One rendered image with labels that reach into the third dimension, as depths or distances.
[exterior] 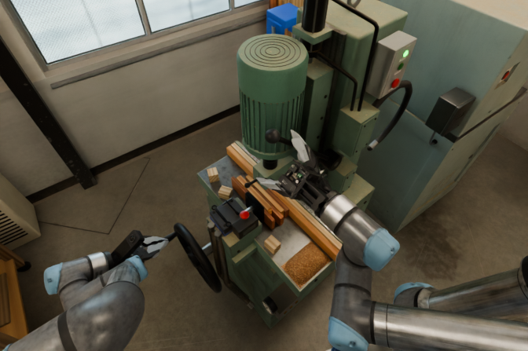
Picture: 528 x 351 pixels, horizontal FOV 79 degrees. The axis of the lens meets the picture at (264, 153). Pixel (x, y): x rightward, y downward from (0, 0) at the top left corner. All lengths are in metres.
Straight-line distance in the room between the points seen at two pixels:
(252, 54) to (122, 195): 1.90
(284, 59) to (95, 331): 0.64
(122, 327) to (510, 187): 2.72
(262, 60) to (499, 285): 0.68
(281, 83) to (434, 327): 0.55
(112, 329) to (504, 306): 0.72
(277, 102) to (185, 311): 1.50
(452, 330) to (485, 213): 2.06
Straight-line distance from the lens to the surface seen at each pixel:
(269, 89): 0.76
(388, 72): 0.95
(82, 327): 0.63
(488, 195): 2.81
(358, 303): 0.70
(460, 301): 0.89
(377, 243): 0.65
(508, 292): 0.82
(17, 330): 2.15
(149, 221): 2.33
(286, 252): 1.12
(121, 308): 0.65
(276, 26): 1.76
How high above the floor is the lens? 1.92
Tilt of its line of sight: 49 degrees down
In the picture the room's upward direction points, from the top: straight up
